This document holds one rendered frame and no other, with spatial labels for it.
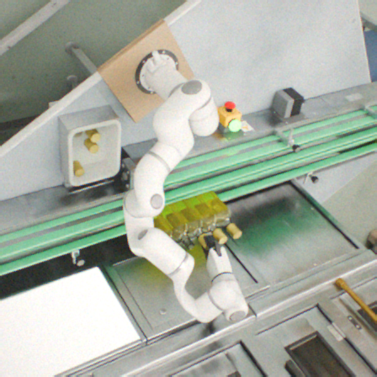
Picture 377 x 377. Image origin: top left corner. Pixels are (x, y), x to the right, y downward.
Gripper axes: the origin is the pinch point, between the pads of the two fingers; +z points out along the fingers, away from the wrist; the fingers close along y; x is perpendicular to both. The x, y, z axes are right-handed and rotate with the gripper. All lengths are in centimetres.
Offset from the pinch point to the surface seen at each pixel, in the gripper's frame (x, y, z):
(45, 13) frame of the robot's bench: 42, 39, 88
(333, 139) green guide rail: -65, 7, 42
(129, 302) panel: 27.5, -12.6, -8.9
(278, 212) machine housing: -40, -15, 26
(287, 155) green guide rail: -41, 7, 34
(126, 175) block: 22.9, 11.3, 24.9
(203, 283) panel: 1.6, -12.8, -5.3
